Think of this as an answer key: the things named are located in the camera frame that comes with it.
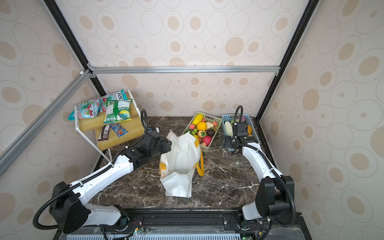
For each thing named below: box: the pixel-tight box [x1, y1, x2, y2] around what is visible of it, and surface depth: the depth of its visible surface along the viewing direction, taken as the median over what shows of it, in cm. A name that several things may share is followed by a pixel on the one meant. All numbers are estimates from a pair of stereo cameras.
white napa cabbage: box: [224, 121, 233, 138], surface depth 105 cm
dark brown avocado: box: [206, 128, 215, 137], surface depth 102 cm
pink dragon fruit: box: [202, 135, 213, 147], surface depth 102 cm
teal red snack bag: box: [67, 97, 107, 121], surface depth 76 cm
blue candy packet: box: [110, 123, 129, 138], surface depth 91 cm
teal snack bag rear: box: [106, 88, 128, 101], surface depth 83 cm
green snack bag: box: [103, 99, 133, 124], surface depth 75 cm
